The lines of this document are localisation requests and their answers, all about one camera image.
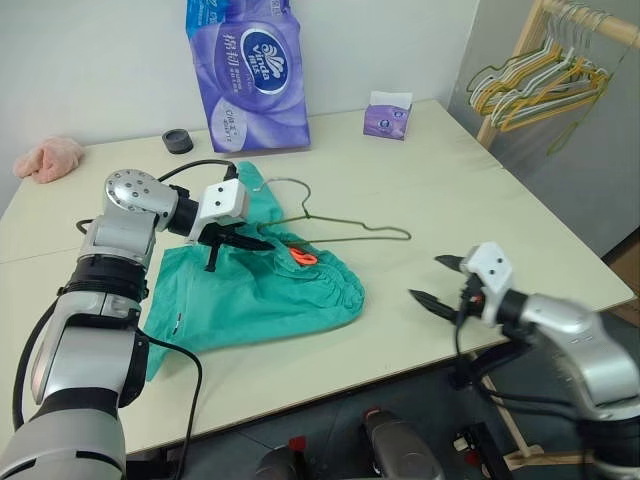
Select small purple tissue box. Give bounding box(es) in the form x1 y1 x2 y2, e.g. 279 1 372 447
362 90 415 142

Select olive green wire hanger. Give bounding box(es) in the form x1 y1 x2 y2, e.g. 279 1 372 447
466 58 527 107
251 177 413 247

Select green shorts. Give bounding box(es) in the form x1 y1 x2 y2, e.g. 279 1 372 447
142 160 367 384

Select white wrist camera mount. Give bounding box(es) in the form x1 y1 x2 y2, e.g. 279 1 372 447
189 180 250 244
459 241 515 329

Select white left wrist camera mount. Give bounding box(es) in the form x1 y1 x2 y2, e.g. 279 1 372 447
189 180 250 244

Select brown cardboard box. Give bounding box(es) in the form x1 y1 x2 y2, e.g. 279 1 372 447
609 243 640 322

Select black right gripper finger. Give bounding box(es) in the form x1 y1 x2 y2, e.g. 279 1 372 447
434 253 469 276
408 287 458 324

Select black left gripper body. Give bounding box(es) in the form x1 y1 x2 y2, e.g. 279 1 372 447
196 221 247 247

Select purple Vinda tissue pack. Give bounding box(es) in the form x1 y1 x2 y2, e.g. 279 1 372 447
185 0 313 154

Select dark rounded shape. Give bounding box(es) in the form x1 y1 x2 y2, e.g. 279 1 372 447
360 406 447 480
255 441 312 480

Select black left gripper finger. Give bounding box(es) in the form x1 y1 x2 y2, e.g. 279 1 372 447
204 239 225 274
224 231 278 253

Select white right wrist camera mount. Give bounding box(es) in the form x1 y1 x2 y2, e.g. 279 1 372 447
459 241 515 329

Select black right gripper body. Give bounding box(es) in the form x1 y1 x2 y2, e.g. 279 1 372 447
449 274 487 322

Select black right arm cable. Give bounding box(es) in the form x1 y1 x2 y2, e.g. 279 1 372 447
451 298 582 407

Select wooden clothes rack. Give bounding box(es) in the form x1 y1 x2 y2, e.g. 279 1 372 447
475 0 640 149

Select pink fluffy cloth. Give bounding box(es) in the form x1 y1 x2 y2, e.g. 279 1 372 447
12 134 85 185

